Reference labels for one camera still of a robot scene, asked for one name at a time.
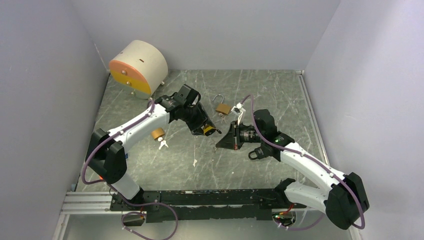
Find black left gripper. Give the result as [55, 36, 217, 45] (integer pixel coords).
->
[181, 102, 215, 136]

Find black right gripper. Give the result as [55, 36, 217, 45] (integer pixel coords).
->
[216, 120, 265, 150]

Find yellow padlock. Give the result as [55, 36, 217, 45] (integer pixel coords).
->
[202, 125, 222, 137]

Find silver keys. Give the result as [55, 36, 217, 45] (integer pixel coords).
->
[218, 112, 227, 123]

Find large brass padlock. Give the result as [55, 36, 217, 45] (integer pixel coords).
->
[212, 94, 231, 116]

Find black padlock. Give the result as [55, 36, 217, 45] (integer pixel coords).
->
[248, 147, 269, 161]

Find small brass padlock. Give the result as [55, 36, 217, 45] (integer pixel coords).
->
[150, 127, 165, 141]

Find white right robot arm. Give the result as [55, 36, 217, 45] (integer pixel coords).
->
[215, 109, 370, 230]

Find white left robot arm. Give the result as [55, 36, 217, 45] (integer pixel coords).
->
[80, 84, 219, 210]

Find round cream drawer cabinet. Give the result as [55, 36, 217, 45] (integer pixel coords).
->
[108, 40, 169, 99]

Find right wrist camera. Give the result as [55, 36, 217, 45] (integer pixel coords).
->
[231, 102, 246, 125]

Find black base frame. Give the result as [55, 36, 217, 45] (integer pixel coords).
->
[110, 188, 306, 223]

